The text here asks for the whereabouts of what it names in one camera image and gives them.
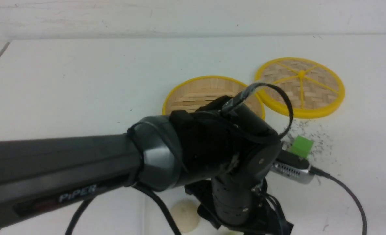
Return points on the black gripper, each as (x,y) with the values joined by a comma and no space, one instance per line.
(251,211)

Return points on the white steamed bun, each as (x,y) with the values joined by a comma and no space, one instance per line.
(185,215)

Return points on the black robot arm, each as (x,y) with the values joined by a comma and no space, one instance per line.
(221,154)

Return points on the green cube block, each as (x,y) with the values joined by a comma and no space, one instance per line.
(301,147)

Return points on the yellow bamboo steamer basket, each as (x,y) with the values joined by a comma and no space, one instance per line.
(200,91)

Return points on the yellow bamboo steamer lid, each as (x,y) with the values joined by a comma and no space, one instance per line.
(314,90)

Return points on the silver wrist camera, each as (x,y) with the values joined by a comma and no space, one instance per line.
(292,167)

